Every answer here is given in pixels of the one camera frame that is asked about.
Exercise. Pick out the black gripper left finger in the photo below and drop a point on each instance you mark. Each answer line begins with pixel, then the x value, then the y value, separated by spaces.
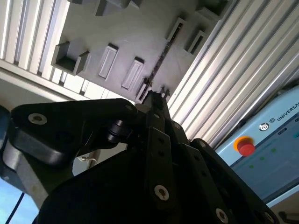
pixel 70 126

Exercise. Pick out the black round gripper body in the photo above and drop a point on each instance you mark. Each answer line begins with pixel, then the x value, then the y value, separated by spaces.
pixel 105 191

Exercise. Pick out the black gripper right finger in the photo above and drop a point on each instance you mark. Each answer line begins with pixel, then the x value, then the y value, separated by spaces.
pixel 198 168

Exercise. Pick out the black RAM stick blue label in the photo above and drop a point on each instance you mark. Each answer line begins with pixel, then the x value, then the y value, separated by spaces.
pixel 156 67

